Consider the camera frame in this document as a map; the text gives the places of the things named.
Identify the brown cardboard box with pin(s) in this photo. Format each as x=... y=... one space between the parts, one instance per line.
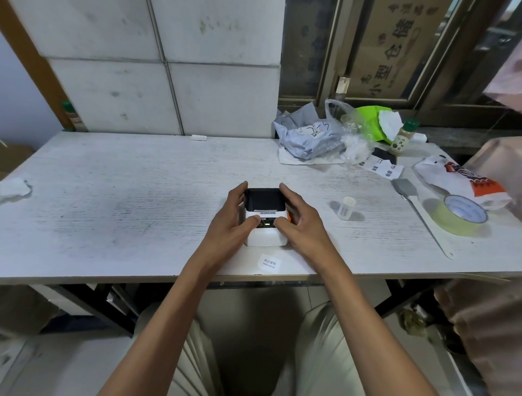
x=391 y=49

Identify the person's beige trousers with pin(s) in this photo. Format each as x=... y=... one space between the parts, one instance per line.
x=322 y=351

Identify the person's right hand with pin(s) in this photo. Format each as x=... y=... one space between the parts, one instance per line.
x=306 y=232

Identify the spice bottle with green cap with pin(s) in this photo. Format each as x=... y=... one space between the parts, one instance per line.
x=401 y=140

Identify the small black card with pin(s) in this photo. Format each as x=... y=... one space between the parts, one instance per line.
x=381 y=154

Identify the white printed label strip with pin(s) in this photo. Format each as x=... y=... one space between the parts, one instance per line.
x=383 y=167

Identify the crumpled white tissue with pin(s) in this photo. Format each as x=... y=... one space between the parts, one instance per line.
x=14 y=189

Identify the bright green plastic bag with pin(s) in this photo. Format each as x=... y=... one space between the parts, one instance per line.
x=369 y=120

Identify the person's right forearm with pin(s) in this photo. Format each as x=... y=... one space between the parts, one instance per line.
x=363 y=326

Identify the green adhesive tape roll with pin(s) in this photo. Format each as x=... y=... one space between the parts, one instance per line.
x=444 y=222

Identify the person's left forearm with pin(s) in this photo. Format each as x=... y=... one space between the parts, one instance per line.
x=171 y=322

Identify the green cap bottle red label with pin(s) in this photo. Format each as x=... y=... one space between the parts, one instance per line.
x=74 y=116

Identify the small white label roll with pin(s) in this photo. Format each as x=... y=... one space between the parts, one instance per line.
x=346 y=208

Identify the metal window frame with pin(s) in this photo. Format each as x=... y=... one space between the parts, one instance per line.
x=432 y=98

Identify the person's left thumb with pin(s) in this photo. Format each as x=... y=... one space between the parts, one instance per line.
x=253 y=223

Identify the white printed label sticker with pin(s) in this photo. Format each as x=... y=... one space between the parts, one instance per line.
x=269 y=262

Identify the white snack bag red print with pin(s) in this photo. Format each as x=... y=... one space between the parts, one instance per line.
x=456 y=181

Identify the person's right thumb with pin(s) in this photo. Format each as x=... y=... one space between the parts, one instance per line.
x=280 y=224

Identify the brown wooden beam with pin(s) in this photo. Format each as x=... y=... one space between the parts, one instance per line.
x=32 y=57

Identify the small white block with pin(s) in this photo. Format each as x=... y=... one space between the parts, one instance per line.
x=199 y=137

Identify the black table frame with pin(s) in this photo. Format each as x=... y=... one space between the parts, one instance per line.
x=98 y=308

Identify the white label printer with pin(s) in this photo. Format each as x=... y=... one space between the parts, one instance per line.
x=265 y=204

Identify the clear plastic bag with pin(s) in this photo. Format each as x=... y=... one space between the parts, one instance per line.
x=354 y=147

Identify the grey mailer bag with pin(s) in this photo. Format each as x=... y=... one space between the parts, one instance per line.
x=306 y=136

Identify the person's left hand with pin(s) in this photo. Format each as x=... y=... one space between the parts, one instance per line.
x=228 y=232

